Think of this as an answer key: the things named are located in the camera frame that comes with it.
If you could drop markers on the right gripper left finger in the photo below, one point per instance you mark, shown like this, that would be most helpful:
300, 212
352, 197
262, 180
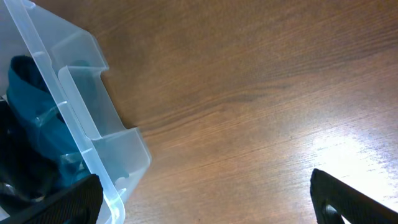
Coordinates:
80, 203

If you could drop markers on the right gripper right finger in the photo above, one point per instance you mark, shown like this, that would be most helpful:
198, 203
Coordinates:
334, 202

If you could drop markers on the black garment with tape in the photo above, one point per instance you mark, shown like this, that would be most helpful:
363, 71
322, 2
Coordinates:
26, 176

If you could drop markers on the dark teal garment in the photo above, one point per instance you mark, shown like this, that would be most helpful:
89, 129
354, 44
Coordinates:
37, 112

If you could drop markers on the clear plastic storage bin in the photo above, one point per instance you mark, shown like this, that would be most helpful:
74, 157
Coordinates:
71, 63

